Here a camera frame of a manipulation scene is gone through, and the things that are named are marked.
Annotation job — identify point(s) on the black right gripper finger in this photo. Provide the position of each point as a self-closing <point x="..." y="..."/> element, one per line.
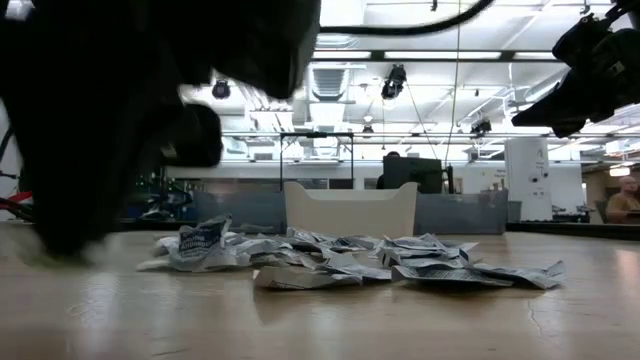
<point x="560" y="124"/>
<point x="550" y="107"/>

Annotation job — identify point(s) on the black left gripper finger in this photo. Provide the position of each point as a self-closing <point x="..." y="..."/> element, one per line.
<point x="115" y="190"/>
<point x="55" y="200"/>

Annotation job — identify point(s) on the alcohol antiseptic pad packet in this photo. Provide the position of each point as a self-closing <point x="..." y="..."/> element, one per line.
<point x="200" y="245"/>

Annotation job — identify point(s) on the long light strip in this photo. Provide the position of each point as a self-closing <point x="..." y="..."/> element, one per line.
<point x="342" y="55"/>
<point x="442" y="55"/>

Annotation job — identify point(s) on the grey plastic bin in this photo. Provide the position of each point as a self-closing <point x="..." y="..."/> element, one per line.
<point x="462" y="212"/>
<point x="250" y="212"/>

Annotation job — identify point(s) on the black rig crossbeam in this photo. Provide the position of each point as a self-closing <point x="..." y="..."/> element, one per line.
<point x="377" y="55"/>

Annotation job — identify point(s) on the white plastic bin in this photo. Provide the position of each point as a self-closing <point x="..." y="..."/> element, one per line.
<point x="350" y="210"/>

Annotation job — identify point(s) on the black ceiling camera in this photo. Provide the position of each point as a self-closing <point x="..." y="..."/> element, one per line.
<point x="221" y="89"/>
<point x="481" y="126"/>

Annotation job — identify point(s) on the black rig camera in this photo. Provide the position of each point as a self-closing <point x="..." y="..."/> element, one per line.
<point x="394" y="82"/>

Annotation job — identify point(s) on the silver ventilation duct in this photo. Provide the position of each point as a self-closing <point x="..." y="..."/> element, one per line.
<point x="330" y="82"/>

